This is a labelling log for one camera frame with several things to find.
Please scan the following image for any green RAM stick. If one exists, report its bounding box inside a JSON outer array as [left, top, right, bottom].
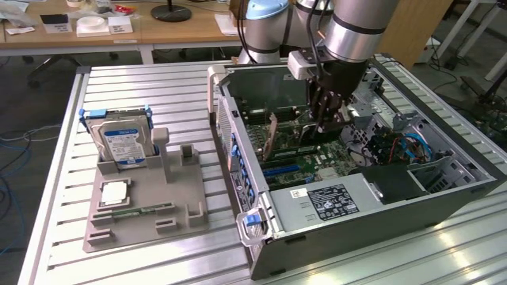
[[268, 145, 319, 161], [112, 205, 159, 219]]

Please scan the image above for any hard disk in blue carrier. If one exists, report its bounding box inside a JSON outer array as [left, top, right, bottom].
[[79, 105, 155, 170]]

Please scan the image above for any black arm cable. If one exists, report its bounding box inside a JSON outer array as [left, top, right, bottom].
[[236, 0, 333, 77]]

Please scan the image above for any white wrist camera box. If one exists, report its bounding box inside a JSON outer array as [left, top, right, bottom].
[[288, 49, 327, 80]]

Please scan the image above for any silver CPU chip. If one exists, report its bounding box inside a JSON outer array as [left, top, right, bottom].
[[100, 182, 128, 205]]

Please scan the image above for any black equipment stand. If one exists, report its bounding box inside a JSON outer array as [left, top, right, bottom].
[[459, 53, 507, 134]]

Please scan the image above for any white box with black top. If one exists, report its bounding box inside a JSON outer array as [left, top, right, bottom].
[[39, 14, 73, 34]]

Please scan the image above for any grey plastic parts rack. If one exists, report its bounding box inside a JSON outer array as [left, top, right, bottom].
[[81, 127, 211, 254]]

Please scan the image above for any black and silver PC case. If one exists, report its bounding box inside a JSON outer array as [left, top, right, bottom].
[[205, 53, 500, 281]]

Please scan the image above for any blue expansion slot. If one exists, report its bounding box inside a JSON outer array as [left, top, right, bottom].
[[263, 163, 301, 176]]

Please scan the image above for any clear plastic bag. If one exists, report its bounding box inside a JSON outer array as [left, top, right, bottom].
[[0, 0, 40, 28]]

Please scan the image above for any graphics card with black shroud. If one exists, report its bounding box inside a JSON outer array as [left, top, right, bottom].
[[261, 112, 345, 163]]

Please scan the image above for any brown cardboard box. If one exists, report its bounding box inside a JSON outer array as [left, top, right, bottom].
[[228, 0, 249, 21]]

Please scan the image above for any white labelled box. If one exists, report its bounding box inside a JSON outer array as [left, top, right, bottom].
[[107, 16, 133, 35]]

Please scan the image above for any thin red wire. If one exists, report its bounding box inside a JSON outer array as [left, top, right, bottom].
[[385, 137, 397, 163]]

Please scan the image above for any black plastic air shroud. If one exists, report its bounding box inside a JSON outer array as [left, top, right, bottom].
[[361, 164, 429, 205]]

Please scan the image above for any blue data wire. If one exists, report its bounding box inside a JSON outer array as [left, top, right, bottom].
[[397, 132, 433, 163]]

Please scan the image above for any wooden cabinet panel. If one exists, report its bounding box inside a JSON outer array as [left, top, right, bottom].
[[375, 0, 455, 68]]

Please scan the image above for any grey power supply unit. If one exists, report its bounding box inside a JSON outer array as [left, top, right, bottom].
[[259, 173, 384, 238]]

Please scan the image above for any white paper stack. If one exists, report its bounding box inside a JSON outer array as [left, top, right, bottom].
[[213, 13, 247, 36]]

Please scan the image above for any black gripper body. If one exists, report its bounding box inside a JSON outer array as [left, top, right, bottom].
[[315, 58, 369, 100]]

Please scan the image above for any green motherboard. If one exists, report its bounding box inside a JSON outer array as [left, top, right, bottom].
[[236, 99, 364, 191]]

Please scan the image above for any black office chair base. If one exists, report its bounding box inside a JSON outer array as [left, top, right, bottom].
[[21, 53, 83, 89]]

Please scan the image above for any blue floor cable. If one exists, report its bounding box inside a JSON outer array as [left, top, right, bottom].
[[0, 124, 35, 256]]

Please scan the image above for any wooden desk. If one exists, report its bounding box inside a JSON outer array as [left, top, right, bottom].
[[0, 0, 301, 57]]

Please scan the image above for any black lamp base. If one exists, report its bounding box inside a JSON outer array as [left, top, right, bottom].
[[149, 0, 193, 22]]

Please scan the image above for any metal disk bay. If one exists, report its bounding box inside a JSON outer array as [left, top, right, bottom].
[[407, 154, 492, 194]]

